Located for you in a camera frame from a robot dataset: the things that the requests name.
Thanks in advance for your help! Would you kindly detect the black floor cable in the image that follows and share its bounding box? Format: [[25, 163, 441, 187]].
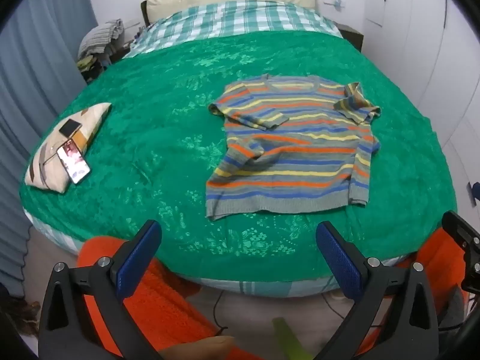
[[213, 292, 229, 337]]

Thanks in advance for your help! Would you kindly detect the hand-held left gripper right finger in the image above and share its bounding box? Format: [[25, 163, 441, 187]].
[[316, 222, 439, 360]]

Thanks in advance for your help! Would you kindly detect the patterned cream pillow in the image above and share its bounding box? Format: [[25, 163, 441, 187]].
[[24, 102, 112, 194]]

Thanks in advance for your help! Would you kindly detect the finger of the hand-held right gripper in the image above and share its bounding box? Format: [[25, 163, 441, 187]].
[[442, 211, 480, 250]]

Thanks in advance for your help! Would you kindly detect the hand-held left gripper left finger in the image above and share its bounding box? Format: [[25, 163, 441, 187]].
[[37, 220, 163, 360]]

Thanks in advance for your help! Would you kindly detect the person's foot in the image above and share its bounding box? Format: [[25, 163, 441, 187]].
[[159, 335, 235, 360]]

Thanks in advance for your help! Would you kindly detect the green slipper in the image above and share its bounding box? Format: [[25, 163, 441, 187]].
[[272, 317, 314, 360]]

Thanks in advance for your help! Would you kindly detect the orange fleece garment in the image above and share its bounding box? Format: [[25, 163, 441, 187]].
[[77, 229, 469, 360]]

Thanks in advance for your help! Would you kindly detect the dark power bank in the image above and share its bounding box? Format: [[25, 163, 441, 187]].
[[59, 119, 82, 138]]

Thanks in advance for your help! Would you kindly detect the dark wooden nightstand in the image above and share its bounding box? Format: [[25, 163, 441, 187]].
[[337, 22, 364, 52]]

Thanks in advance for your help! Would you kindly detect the smartphone with lit screen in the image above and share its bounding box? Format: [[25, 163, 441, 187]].
[[56, 139, 91, 185]]

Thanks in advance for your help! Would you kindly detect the white wardrobe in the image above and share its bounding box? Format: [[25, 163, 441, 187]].
[[362, 0, 480, 205]]

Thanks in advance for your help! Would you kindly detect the green checkered bed sheet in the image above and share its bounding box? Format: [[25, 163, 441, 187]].
[[22, 1, 413, 298]]

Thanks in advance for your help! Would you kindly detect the person's left forearm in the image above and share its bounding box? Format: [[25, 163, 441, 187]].
[[9, 300, 41, 336]]

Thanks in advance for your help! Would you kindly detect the grey striped cloth pile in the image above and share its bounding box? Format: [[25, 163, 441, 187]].
[[77, 19, 125, 83]]

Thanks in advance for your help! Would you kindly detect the striped knit sweater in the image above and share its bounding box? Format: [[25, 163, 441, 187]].
[[205, 74, 382, 221]]

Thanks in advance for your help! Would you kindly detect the green floral blanket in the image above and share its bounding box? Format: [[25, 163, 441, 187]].
[[19, 32, 457, 284]]

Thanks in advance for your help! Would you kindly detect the blue grey curtain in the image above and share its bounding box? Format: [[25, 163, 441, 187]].
[[0, 0, 99, 304]]

